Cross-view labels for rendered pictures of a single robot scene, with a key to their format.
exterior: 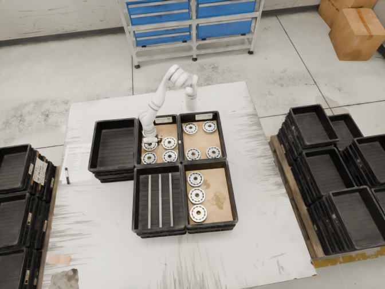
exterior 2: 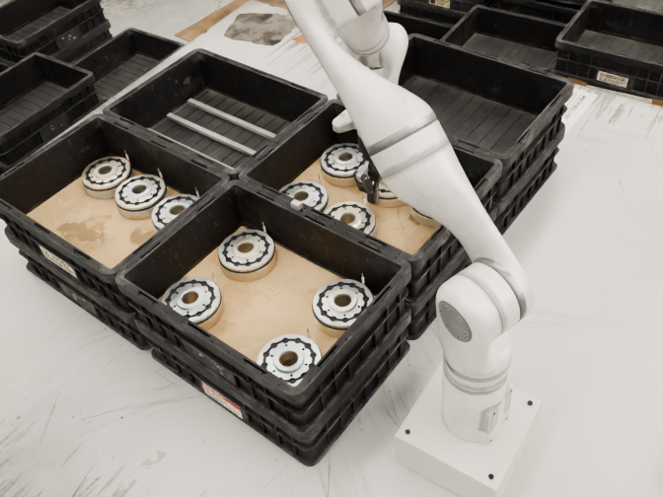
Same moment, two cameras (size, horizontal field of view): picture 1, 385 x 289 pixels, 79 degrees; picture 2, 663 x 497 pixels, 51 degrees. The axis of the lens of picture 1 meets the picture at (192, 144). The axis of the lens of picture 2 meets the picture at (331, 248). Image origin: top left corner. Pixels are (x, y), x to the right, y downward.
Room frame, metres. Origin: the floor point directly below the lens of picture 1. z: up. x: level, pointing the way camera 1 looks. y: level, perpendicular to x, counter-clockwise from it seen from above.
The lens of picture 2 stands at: (1.50, -0.52, 1.76)
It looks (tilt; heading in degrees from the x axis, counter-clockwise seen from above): 46 degrees down; 135
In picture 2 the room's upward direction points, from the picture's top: 7 degrees counter-clockwise
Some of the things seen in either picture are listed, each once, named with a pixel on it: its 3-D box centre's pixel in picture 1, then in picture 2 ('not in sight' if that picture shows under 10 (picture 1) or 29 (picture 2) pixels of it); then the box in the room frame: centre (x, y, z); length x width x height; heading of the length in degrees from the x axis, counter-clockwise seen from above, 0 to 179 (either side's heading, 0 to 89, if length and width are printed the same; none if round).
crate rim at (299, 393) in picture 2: (201, 135); (261, 276); (0.87, -0.06, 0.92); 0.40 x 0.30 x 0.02; 2
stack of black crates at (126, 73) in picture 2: not in sight; (132, 101); (-0.58, 0.61, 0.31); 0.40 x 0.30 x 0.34; 96
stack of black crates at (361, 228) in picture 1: (344, 222); not in sight; (0.36, -1.15, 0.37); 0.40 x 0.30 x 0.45; 6
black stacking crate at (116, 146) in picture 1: (116, 147); (452, 113); (0.85, 0.54, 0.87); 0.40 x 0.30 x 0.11; 2
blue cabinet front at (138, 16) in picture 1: (161, 23); not in sight; (2.74, 0.30, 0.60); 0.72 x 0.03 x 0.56; 96
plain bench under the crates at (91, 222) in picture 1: (172, 187); (323, 336); (0.72, 0.19, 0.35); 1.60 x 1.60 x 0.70; 6
